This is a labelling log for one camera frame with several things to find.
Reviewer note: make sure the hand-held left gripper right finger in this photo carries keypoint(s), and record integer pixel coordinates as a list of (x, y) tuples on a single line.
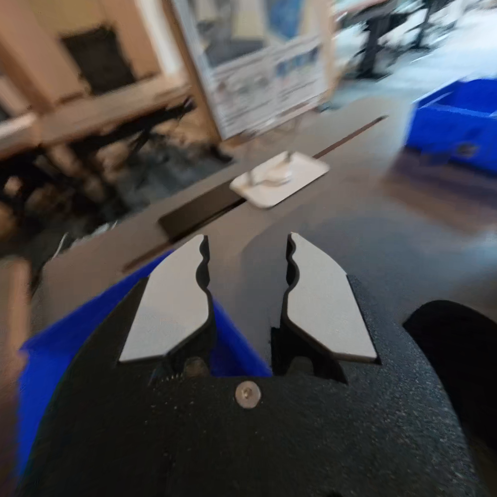
[(326, 310)]

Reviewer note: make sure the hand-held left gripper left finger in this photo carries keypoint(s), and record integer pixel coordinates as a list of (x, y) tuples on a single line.
[(171, 306)]

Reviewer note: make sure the blue plastic bin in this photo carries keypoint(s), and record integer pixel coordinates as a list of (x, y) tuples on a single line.
[(446, 132), (42, 369)]

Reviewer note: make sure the white flat tray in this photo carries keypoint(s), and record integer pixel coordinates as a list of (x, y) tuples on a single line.
[(279, 182)]

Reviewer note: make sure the black honeycomb rubber pad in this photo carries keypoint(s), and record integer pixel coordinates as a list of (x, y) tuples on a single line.
[(458, 349)]

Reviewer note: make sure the brown desk black legs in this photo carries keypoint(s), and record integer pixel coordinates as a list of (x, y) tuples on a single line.
[(97, 112)]

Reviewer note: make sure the printed poster board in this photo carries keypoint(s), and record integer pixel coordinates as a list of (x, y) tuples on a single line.
[(264, 77)]

